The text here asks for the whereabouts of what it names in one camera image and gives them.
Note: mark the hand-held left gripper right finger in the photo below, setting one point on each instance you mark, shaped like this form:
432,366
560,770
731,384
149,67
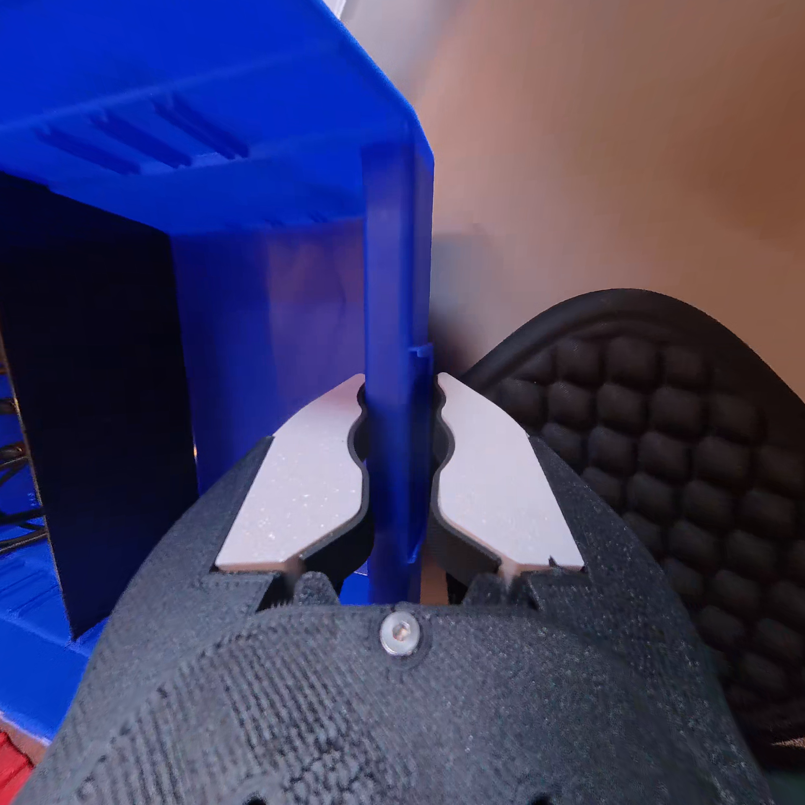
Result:
497,484

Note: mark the black divider panel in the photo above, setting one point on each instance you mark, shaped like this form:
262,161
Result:
94,377

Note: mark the red plastic bin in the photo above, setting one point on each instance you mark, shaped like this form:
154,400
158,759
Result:
12,764

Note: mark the blue plastic bin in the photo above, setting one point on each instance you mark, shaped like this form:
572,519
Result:
188,94

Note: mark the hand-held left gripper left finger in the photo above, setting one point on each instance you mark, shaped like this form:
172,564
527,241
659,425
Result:
295,484

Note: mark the black quilted cushion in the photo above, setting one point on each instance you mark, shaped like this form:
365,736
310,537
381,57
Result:
660,440

